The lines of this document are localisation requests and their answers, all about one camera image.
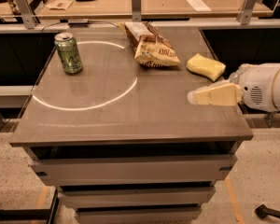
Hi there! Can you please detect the white paper sheet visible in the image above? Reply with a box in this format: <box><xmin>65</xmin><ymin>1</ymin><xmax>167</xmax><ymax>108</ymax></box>
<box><xmin>187</xmin><ymin>0</ymin><xmax>211</xmax><ymax>12</ymax></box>

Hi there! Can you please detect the small paper card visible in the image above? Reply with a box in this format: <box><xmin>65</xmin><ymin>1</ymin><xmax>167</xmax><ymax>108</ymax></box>
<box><xmin>48</xmin><ymin>0</ymin><xmax>73</xmax><ymax>10</ymax></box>

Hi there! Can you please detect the grey metal bracket right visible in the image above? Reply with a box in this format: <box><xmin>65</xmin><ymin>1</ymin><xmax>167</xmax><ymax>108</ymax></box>
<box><xmin>237</xmin><ymin>0</ymin><xmax>257</xmax><ymax>25</ymax></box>

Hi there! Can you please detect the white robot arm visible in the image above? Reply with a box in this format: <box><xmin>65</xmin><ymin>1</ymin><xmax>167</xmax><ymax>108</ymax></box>
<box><xmin>187</xmin><ymin>63</ymin><xmax>280</xmax><ymax>112</ymax></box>

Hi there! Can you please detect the black chair base leg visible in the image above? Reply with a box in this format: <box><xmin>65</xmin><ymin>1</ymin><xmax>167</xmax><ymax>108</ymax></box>
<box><xmin>255</xmin><ymin>204</ymin><xmax>280</xmax><ymax>218</ymax></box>

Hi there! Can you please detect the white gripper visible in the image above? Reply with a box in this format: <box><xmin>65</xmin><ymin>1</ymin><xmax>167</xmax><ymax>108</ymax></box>
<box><xmin>187</xmin><ymin>63</ymin><xmax>280</xmax><ymax>112</ymax></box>

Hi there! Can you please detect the grey metal bracket left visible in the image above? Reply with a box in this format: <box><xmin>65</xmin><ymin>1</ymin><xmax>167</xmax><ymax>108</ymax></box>
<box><xmin>15</xmin><ymin>0</ymin><xmax>37</xmax><ymax>29</ymax></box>

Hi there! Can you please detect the yellow sponge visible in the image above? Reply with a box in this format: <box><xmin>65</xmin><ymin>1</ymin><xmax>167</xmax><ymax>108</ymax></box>
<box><xmin>187</xmin><ymin>53</ymin><xmax>226</xmax><ymax>82</ymax></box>

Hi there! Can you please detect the green soda can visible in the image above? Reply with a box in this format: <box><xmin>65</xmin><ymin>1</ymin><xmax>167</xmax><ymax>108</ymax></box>
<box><xmin>54</xmin><ymin>32</ymin><xmax>83</xmax><ymax>75</ymax></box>

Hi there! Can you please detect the grey metal bracket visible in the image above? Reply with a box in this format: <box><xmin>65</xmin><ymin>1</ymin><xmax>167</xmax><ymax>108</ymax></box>
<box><xmin>15</xmin><ymin>0</ymin><xmax>37</xmax><ymax>29</ymax></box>
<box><xmin>132</xmin><ymin>0</ymin><xmax>142</xmax><ymax>21</ymax></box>
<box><xmin>237</xmin><ymin>0</ymin><xmax>257</xmax><ymax>25</ymax></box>

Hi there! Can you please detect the clear plastic bottle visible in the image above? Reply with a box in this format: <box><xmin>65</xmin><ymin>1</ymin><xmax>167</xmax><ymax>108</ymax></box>
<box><xmin>229</xmin><ymin>72</ymin><xmax>240</xmax><ymax>84</ymax></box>

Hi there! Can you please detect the brown chip bag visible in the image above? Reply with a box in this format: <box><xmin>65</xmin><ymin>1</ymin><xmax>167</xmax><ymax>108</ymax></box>
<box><xmin>118</xmin><ymin>21</ymin><xmax>180</xmax><ymax>68</ymax></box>

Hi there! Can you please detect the grey drawer cabinet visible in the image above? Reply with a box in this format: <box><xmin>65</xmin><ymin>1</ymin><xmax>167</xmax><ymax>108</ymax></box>
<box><xmin>11</xmin><ymin>25</ymin><xmax>252</xmax><ymax>224</ymax></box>

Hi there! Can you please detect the grey metal bracket centre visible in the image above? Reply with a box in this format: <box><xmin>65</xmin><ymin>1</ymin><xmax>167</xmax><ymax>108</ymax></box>
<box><xmin>132</xmin><ymin>0</ymin><xmax>142</xmax><ymax>21</ymax></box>

